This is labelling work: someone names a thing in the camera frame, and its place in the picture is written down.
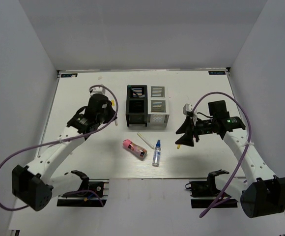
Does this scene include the corner label sticker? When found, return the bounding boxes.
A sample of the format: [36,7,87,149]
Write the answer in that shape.
[208,71,226,75]
[60,73,78,78]

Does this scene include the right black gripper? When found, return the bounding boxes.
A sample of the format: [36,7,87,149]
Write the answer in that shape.
[175,116,217,147]

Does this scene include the pink cap candy tube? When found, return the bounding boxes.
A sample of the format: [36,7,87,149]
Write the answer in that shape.
[122,139,147,160]

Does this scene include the pale yellow cap marker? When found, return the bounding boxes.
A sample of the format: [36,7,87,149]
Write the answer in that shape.
[137,132,155,149]

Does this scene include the white slotted pen holder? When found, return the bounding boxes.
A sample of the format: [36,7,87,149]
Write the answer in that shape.
[147,86,170,127]

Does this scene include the black slotted pen holder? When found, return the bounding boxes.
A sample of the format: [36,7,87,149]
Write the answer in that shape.
[125,85,148,127]

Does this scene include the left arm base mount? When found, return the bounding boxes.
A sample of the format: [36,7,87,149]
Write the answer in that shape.
[57,179,110,207]

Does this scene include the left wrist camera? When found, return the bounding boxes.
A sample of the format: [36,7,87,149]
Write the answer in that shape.
[89,86,106,97]

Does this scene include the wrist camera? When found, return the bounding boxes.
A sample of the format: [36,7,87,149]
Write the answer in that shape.
[89,86,106,97]
[183,103,198,124]

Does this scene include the white marker yellow cap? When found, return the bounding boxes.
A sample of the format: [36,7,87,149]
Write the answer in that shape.
[111,100,119,126]

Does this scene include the left corner label sticker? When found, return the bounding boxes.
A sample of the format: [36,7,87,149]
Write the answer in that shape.
[60,73,78,78]

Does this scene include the blue spray bottle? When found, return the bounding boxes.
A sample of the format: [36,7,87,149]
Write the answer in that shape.
[152,140,161,167]

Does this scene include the right corner label sticker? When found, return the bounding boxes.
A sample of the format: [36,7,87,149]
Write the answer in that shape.
[208,71,226,75]

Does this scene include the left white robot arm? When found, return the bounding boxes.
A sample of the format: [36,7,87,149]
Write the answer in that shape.
[12,94,115,211]

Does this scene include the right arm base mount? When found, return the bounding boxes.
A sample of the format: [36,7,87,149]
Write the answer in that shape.
[185,180,238,209]

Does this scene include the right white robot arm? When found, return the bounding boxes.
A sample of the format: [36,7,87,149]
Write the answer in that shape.
[175,100,285,218]

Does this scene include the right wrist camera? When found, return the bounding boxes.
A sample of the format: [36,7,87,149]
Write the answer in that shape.
[183,103,198,124]

